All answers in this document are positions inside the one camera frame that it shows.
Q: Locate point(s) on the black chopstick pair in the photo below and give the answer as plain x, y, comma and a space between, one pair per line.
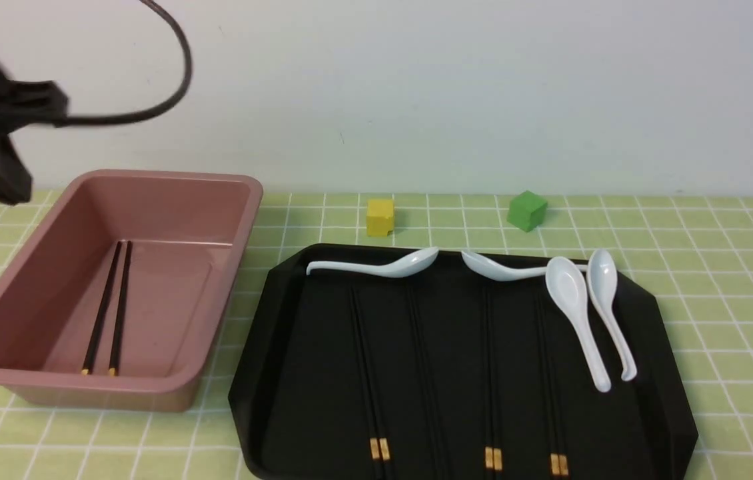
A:
386, 467
364, 373
489, 463
554, 463
495, 396
118, 331
96, 333
561, 445
430, 408

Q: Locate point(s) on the pink rectangular baking pan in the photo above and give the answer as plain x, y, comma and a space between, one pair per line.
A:
189, 233

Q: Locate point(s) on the yellow cube block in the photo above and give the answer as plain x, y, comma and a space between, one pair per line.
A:
379, 221

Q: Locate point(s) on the white spoon far left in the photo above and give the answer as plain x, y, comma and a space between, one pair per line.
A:
406, 266

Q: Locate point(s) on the white spoon back middle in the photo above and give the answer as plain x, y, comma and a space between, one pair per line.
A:
486, 267

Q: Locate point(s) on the black plastic tray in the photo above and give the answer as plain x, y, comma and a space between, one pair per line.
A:
298, 405

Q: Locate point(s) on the green cube block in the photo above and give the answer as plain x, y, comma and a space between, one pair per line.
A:
527, 211

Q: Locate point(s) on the white spoon front large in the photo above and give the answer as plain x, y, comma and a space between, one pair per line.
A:
568, 289

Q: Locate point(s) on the white spoon far right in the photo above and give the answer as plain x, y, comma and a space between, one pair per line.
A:
602, 282

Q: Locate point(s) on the green checkered tablecloth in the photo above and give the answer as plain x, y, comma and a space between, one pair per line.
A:
695, 254

